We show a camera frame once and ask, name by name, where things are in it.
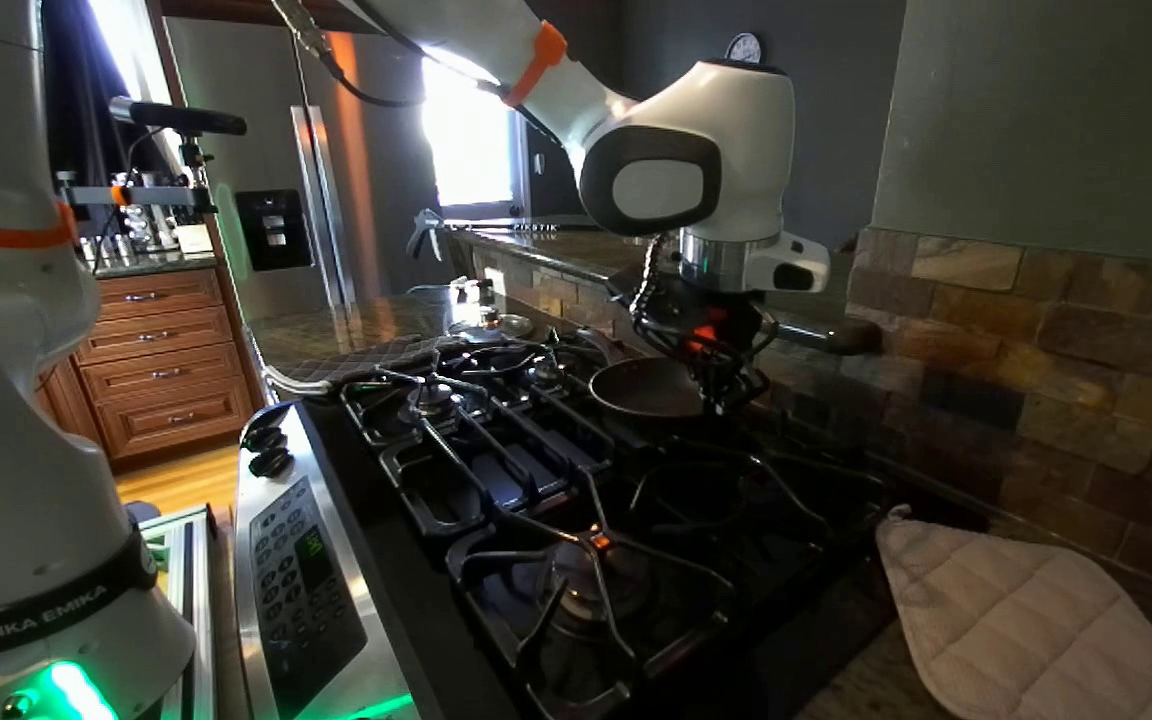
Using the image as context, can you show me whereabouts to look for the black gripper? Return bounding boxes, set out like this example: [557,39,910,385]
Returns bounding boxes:
[640,279,772,407]

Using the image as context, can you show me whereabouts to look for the black frying pan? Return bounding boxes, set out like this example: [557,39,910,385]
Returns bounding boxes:
[584,317,889,429]

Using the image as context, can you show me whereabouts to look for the black gas stove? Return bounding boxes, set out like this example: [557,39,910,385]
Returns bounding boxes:
[228,325,960,720]

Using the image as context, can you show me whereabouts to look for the bright window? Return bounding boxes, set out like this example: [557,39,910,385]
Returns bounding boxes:
[418,47,526,211]

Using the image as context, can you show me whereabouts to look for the white quilted pot holder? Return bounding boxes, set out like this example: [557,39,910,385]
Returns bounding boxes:
[874,508,1152,720]

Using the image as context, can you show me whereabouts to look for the black stove knob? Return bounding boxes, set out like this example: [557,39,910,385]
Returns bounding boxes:
[245,440,302,483]
[235,400,298,450]

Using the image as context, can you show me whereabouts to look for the stainless steel refrigerator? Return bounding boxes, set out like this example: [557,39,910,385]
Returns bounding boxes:
[158,12,440,392]

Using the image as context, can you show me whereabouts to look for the wooden drawer cabinet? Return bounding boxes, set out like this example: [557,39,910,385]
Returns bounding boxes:
[35,264,267,471]

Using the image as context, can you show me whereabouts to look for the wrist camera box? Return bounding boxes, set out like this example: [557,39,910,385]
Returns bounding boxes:
[733,233,837,299]

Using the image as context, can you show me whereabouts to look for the black stereo camera bar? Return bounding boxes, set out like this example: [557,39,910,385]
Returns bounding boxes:
[104,93,253,140]

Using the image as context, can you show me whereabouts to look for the camera mount arm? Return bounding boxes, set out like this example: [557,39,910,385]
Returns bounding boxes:
[57,131,228,219]

